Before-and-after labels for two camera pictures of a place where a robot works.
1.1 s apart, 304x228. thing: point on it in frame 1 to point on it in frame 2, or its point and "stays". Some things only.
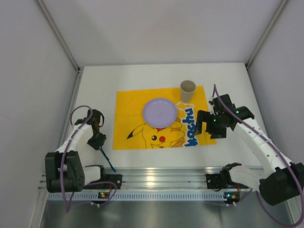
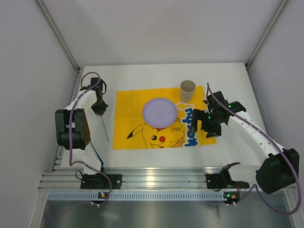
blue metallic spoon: (101, 150) to (105, 129)
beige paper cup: (187, 88) stays
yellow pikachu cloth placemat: (131, 131) stays
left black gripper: (97, 140) to (99, 107)
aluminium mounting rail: (152, 178) stays
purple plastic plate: (159, 113) stays
